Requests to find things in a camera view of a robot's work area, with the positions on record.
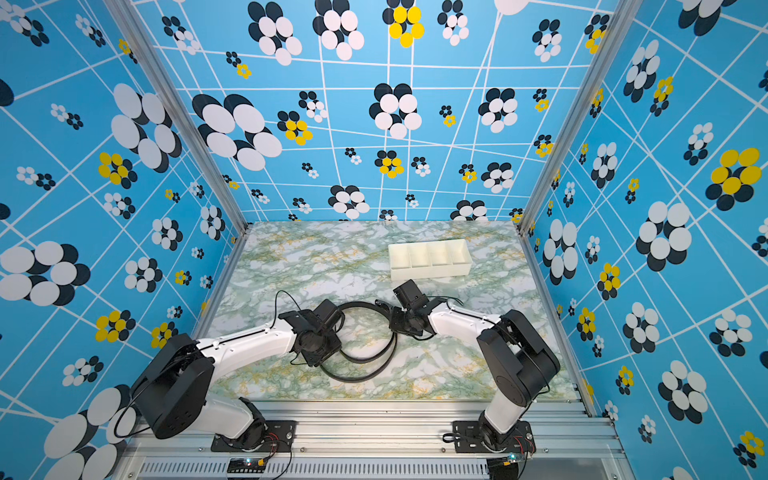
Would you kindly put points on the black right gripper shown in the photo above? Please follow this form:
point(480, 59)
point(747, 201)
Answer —
point(394, 324)

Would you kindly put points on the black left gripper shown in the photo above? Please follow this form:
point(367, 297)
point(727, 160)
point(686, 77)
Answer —
point(320, 359)

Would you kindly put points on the black belt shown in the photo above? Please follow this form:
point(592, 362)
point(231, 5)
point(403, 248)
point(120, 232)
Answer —
point(368, 344)

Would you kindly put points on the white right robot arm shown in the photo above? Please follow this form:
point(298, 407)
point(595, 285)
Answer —
point(521, 364)

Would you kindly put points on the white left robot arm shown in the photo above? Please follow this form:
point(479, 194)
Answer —
point(173, 393)

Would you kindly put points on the white compartment storage tray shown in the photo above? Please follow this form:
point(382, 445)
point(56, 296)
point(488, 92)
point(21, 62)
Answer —
point(432, 259)

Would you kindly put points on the left controller board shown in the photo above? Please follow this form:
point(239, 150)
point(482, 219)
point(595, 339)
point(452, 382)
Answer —
point(246, 467)

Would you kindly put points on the controller board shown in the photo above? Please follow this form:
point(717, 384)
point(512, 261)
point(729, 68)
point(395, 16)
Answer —
point(502, 469)
point(246, 467)

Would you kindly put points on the right controller board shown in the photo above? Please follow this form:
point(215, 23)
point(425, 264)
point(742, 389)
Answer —
point(502, 469)

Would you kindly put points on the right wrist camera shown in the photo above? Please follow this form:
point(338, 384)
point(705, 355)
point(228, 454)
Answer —
point(410, 296)

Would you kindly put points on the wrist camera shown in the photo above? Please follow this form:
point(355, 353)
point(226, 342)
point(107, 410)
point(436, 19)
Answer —
point(410, 296)
point(320, 320)

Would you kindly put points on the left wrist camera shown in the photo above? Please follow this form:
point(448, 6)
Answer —
point(320, 320)

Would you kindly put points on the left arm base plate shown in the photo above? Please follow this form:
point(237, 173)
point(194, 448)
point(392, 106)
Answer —
point(263, 437)

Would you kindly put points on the aluminium front rail frame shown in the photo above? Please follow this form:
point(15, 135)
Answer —
point(390, 440)

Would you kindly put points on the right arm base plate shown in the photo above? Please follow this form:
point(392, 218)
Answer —
point(479, 437)

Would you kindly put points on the aluminium corner post left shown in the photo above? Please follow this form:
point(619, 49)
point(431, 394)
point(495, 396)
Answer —
point(127, 21)

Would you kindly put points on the aluminium corner post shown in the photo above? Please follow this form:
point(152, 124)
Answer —
point(621, 21)
point(127, 21)

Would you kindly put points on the aluminium corner post right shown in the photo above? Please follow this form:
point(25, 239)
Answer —
point(621, 21)

